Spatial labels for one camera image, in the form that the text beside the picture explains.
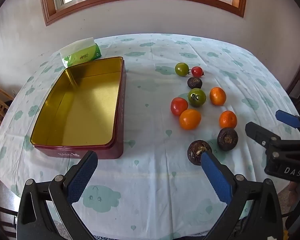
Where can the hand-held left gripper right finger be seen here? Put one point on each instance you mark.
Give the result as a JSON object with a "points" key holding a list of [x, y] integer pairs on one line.
{"points": [[216, 177]]}

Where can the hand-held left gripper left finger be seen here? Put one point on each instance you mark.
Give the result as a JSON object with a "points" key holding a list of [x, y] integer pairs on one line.
{"points": [[82, 177]]}

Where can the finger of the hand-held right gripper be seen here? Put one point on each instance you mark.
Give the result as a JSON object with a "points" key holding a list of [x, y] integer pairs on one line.
{"points": [[260, 132], [287, 118]]}

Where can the dark brown water chestnut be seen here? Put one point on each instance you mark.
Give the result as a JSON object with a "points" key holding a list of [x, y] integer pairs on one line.
{"points": [[194, 82], [227, 139], [195, 152]]}

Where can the mandarin orange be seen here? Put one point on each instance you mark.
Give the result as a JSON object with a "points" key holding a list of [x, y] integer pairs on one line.
{"points": [[190, 119], [228, 119], [217, 96]]}

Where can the green tomato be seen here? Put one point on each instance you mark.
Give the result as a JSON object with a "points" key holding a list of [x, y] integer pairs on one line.
{"points": [[182, 69], [197, 97]]}

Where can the dark red tin box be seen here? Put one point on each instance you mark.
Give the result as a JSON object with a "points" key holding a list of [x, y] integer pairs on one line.
{"points": [[77, 105]]}

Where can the red tomato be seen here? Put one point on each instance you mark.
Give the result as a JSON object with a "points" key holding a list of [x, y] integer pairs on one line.
{"points": [[179, 106], [197, 71]]}

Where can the cloud print tablecloth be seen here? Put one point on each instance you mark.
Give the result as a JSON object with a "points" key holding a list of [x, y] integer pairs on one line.
{"points": [[150, 180]]}

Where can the green tissue pack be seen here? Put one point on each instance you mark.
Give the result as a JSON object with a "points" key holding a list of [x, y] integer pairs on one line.
{"points": [[82, 56]]}

